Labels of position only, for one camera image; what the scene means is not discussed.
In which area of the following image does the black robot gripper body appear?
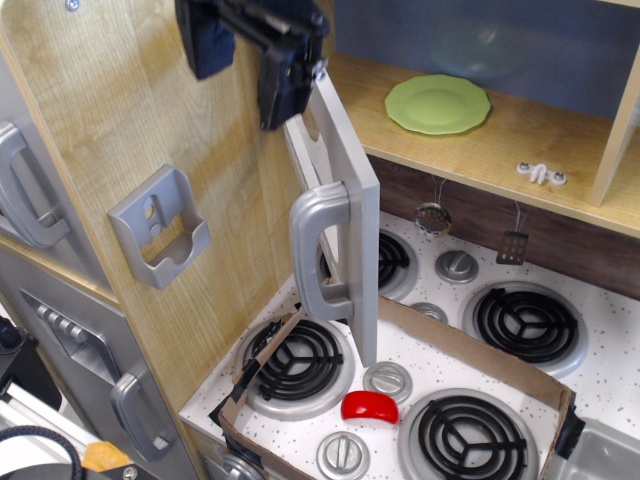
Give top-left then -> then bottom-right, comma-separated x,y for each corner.
204,1 -> 330,45

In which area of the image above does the grey small stove knob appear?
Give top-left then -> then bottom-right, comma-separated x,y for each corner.
410,302 -> 449,325

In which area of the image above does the green plastic plate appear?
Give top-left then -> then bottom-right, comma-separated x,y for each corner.
385,74 -> 492,136

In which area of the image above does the black braided cable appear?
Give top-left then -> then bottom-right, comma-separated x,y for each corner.
0,424 -> 84,480

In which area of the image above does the grey oven knob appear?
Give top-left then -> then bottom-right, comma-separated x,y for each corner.
222,453 -> 264,480

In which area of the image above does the front left stove burner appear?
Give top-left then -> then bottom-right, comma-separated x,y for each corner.
246,319 -> 355,422

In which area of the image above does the grey wall phone holder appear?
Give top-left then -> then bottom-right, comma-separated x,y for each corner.
108,164 -> 211,290

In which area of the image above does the grey toy microwave door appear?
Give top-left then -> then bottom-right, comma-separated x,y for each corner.
283,72 -> 380,367

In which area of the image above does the lower grey fridge handle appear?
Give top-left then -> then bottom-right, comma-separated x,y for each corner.
110,373 -> 170,462

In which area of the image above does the white plastic door latch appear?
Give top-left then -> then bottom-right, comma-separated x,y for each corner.
516,162 -> 567,186

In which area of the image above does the upper grey fridge handle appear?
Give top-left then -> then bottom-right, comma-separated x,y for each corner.
1,121 -> 70,249

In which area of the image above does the front right stove burner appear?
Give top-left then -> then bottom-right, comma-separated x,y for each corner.
397,388 -> 539,480

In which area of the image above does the back right stove burner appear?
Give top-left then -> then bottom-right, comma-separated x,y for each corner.
461,281 -> 588,378

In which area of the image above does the silver sink basin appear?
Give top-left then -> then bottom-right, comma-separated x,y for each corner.
543,419 -> 639,480

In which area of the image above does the brown cardboard frame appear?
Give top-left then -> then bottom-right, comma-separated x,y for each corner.
216,297 -> 575,479

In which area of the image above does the grey fridge handle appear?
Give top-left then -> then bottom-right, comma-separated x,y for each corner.
1,121 -> 70,249
110,373 -> 170,462

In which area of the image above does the grey back stove knob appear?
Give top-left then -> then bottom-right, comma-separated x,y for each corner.
435,250 -> 479,285

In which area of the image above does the red plastic toy piece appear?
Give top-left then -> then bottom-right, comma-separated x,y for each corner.
340,390 -> 400,425

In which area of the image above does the hanging metal spatula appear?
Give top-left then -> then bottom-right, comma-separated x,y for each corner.
496,201 -> 529,266

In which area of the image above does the hanging metal strainer spoon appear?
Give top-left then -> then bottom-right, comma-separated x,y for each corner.
414,176 -> 452,238

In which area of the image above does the stove burner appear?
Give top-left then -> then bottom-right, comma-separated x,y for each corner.
319,227 -> 419,302
461,281 -> 588,378
397,388 -> 539,480
246,319 -> 355,422

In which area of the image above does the grey centre stove knob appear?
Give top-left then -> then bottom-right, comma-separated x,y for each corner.
363,361 -> 413,404

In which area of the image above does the grey ice dispenser panel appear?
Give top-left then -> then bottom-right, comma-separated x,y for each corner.
20,289 -> 121,386

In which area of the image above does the back left stove burner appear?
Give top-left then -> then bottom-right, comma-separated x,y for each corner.
319,227 -> 419,302

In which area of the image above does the grey front stove knob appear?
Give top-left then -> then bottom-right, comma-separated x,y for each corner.
316,431 -> 371,480

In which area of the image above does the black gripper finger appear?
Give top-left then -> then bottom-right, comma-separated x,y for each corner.
174,1 -> 235,80
257,29 -> 328,131

